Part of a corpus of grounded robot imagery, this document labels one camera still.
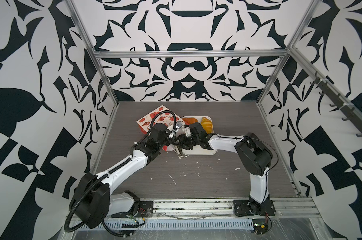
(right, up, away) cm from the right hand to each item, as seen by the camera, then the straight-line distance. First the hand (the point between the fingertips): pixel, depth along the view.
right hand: (174, 143), depth 89 cm
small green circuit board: (+41, -36, -18) cm, 57 cm away
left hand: (-2, +11, -7) cm, 13 cm away
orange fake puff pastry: (+10, +13, +16) cm, 23 cm away
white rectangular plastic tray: (+14, -5, +4) cm, 16 cm away
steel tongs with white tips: (+2, -4, -2) cm, 5 cm away
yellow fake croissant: (+21, +10, +14) cm, 28 cm away
